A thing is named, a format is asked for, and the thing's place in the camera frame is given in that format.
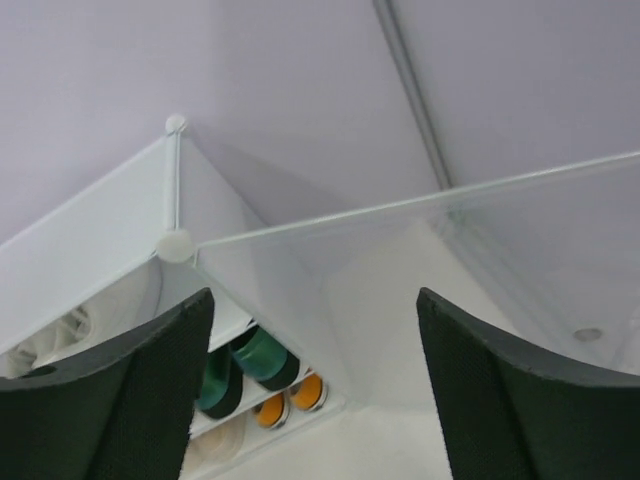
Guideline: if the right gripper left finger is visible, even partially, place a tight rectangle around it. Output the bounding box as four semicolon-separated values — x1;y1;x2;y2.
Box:
1;288;215;479

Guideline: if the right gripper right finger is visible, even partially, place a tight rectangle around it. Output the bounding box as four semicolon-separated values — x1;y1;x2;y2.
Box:
416;288;639;479

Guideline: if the green heeled shoe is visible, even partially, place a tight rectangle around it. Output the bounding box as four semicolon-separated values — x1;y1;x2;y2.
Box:
195;345;244;420
229;325;300;392

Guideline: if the white sneaker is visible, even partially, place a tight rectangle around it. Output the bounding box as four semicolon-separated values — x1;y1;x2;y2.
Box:
4;261;162;378

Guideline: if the orange canvas sneaker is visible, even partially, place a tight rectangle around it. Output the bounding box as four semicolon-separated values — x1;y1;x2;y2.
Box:
288;374;329;412
251;392;290;430

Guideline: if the white plastic shoe cabinet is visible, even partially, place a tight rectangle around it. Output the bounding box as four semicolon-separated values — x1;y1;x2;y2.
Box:
1;117;344;479

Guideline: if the translucent cabinet door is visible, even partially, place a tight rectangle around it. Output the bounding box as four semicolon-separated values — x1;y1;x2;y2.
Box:
197;153;639;410

